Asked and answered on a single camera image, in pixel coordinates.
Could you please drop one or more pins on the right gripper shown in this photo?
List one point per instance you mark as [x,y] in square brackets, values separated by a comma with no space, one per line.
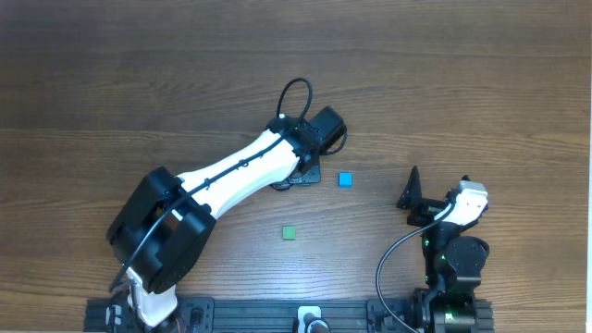
[427,212]

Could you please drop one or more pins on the blue cube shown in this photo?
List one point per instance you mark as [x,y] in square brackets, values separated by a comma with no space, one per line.
[345,179]

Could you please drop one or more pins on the green cube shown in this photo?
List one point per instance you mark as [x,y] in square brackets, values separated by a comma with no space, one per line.
[289,233]

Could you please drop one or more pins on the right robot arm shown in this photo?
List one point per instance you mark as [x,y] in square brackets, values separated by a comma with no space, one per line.
[455,263]

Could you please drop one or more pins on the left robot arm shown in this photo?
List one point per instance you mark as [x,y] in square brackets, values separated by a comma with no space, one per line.
[245,171]

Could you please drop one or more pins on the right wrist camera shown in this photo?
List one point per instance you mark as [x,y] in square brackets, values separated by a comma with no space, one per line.
[469,199]

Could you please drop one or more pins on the mounting rail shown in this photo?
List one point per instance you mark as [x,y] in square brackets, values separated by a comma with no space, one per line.
[259,316]

